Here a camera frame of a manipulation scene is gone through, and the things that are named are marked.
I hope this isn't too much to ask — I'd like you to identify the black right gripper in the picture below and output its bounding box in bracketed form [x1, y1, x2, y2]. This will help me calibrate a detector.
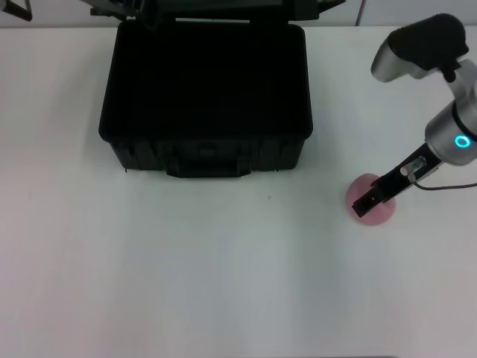
[352, 142, 443, 219]

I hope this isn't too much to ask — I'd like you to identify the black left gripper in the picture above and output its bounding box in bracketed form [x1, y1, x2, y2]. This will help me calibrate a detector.
[89, 0, 165, 31]

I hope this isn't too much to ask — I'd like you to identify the pink peach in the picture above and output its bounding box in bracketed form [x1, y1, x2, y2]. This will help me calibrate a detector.
[345, 173, 398, 227]

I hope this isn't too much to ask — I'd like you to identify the black plastic carrying case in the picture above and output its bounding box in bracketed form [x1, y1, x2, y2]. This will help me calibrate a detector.
[97, 0, 350, 181]

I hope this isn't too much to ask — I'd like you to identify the right arm cable with plug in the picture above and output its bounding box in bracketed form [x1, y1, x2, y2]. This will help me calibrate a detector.
[399, 156, 477, 192]

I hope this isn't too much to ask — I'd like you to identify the arm cable with plug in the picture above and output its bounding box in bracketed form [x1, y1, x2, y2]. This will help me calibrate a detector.
[399, 156, 477, 192]
[0, 0, 34, 19]

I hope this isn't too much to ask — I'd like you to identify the left arm cable with plug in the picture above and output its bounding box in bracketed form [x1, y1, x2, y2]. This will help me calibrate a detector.
[0, 0, 34, 19]

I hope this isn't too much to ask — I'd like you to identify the black case carrying handle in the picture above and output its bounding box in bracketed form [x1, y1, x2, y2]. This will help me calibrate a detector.
[165, 156, 251, 180]

